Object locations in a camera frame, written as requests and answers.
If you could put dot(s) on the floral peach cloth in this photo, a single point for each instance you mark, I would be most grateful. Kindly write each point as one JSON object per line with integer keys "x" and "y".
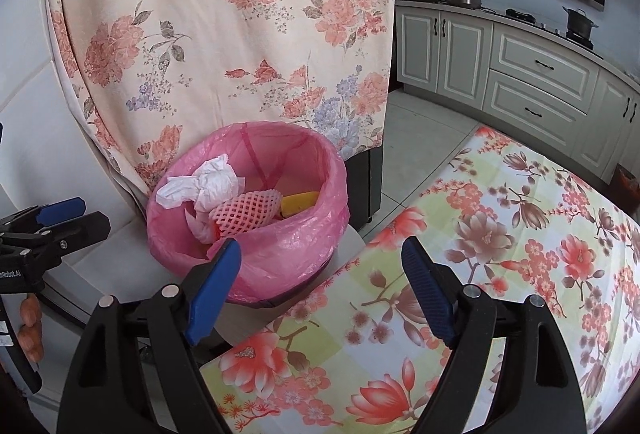
{"x": 225, "y": 39}

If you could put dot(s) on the black stand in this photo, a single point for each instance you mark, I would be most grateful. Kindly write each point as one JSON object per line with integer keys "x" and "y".
{"x": 367, "y": 184}

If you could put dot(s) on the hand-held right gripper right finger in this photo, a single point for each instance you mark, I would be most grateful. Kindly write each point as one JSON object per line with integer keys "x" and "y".
{"x": 430, "y": 294}

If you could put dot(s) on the person's left hand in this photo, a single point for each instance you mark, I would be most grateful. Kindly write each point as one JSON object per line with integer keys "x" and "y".
{"x": 31, "y": 314}

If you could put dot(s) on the dark brown basket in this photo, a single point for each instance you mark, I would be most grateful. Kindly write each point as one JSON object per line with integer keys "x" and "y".
{"x": 627, "y": 186}

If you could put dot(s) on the black cooking pot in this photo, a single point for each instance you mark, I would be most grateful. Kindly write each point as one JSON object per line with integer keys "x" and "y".
{"x": 580, "y": 22}

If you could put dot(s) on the gas stove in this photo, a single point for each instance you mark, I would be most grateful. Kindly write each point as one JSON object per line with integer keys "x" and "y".
{"x": 522, "y": 14}

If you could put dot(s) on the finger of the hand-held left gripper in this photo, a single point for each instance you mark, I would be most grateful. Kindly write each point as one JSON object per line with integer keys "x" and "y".
{"x": 85, "y": 226}
{"x": 60, "y": 209}

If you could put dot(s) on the cream lower cabinets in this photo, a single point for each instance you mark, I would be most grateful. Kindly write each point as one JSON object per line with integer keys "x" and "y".
{"x": 540, "y": 64}

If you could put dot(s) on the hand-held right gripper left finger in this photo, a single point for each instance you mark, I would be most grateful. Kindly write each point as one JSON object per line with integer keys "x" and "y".
{"x": 215, "y": 294}

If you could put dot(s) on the small pink foam net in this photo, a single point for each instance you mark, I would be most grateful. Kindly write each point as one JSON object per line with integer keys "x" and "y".
{"x": 245, "y": 214}

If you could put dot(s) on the bin with pink plastic bag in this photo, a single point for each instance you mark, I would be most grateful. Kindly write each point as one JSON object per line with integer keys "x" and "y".
{"x": 300, "y": 254}

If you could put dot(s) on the white tissue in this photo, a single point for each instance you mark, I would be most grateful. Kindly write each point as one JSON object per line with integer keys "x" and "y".
{"x": 200, "y": 186}

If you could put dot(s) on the yellow sponge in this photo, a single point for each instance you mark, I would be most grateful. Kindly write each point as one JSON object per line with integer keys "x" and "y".
{"x": 300, "y": 203}

